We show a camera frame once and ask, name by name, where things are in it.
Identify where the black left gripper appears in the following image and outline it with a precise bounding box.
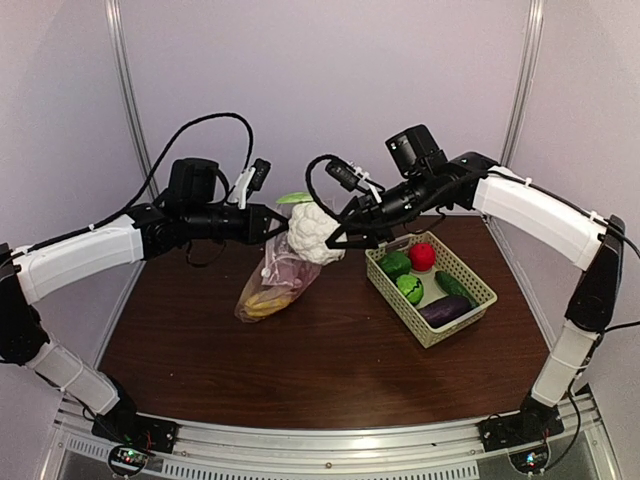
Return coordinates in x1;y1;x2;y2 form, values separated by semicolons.
185;203;292;245

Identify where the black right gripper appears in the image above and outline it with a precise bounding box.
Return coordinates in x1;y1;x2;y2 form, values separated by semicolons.
325;170;437;249

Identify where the white toy cauliflower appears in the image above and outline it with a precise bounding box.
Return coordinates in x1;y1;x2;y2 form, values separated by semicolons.
276;192;345;266

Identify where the clear zip top bag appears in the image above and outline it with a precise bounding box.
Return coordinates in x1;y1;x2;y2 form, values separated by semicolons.
234;233;322;323

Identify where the green toy cabbage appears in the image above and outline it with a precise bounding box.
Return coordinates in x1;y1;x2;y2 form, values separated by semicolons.
395;274;424;305

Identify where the yellow toy pepper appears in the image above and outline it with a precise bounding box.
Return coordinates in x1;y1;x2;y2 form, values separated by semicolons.
242;292;292;319

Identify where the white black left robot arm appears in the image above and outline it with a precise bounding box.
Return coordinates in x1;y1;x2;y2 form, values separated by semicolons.
1;158;287;444

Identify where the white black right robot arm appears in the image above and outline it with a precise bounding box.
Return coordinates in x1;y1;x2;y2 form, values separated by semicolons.
326;124;625;442

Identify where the green toy pepper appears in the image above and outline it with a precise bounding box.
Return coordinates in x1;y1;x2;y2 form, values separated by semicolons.
377;251;412;280

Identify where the pale green perforated basket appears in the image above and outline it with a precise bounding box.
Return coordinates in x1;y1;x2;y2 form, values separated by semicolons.
365;232;498;348

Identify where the dark green toy cucumber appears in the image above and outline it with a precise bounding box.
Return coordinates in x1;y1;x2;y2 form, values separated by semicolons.
434;270;478;308

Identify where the purple toy eggplant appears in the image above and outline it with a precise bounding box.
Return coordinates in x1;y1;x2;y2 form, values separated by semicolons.
418;295;472;329

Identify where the left circuit board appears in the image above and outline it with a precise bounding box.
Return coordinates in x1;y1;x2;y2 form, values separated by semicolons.
107;445;149;477

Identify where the circuit board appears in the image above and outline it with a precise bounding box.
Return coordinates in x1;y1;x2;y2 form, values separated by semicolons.
107;445;149;477
509;447;550;475

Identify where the right circuit board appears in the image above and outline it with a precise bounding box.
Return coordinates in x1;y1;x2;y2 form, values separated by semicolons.
509;447;550;475

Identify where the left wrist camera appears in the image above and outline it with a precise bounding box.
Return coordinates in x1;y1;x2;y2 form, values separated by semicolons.
228;158;271;209

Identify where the aluminium front rail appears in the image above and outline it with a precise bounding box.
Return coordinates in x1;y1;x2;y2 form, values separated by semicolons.
36;393;622;479

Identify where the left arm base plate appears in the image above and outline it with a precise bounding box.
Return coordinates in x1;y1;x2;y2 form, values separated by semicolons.
91;414;178;453

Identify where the aluminium left corner post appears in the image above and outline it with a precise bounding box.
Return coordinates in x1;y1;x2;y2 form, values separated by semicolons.
104;0;151;177

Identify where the aluminium corner post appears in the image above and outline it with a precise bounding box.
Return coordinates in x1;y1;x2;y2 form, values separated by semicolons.
499;0;545;167
104;0;151;177

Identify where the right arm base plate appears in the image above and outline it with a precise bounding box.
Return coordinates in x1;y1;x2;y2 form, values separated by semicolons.
476;407;565;452

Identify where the aluminium right corner post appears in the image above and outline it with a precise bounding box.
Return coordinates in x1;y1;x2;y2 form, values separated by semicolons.
499;0;545;167

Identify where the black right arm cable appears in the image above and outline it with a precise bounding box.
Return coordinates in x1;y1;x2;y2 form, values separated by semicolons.
542;322;640;474

